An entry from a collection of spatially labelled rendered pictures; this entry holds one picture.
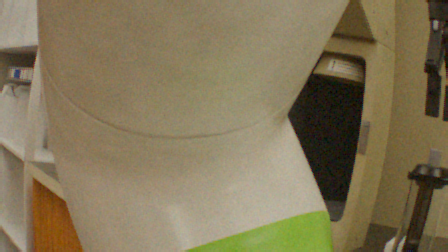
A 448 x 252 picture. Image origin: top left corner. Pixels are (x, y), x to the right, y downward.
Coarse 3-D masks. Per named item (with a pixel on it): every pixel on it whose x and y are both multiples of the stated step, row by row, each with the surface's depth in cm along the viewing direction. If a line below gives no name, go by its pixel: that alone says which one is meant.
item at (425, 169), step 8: (432, 152) 75; (440, 152) 74; (432, 160) 75; (440, 160) 75; (416, 168) 76; (424, 168) 74; (432, 168) 73; (440, 168) 73; (432, 176) 72; (440, 176) 71
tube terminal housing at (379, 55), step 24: (384, 0) 104; (384, 24) 104; (336, 48) 110; (360, 48) 105; (384, 48) 105; (384, 72) 106; (384, 96) 107; (384, 120) 108; (384, 144) 110; (360, 168) 104; (360, 192) 104; (360, 216) 107; (336, 240) 106; (360, 240) 110
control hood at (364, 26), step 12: (360, 0) 95; (372, 0) 99; (348, 12) 100; (360, 12) 97; (372, 12) 99; (348, 24) 102; (360, 24) 100; (372, 24) 100; (348, 36) 107; (360, 36) 103; (372, 36) 100
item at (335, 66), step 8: (328, 56) 115; (336, 56) 114; (344, 56) 113; (320, 64) 117; (328, 64) 114; (336, 64) 113; (344, 64) 112; (352, 64) 112; (360, 64) 112; (320, 72) 115; (328, 72) 113; (336, 72) 112; (344, 72) 111; (352, 72) 111; (360, 72) 111; (336, 80) 127; (344, 80) 127; (352, 80) 126; (360, 80) 111
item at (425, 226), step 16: (416, 192) 74; (432, 192) 72; (416, 208) 73; (432, 208) 72; (400, 224) 77; (416, 224) 73; (432, 224) 72; (400, 240) 75; (416, 240) 72; (432, 240) 73
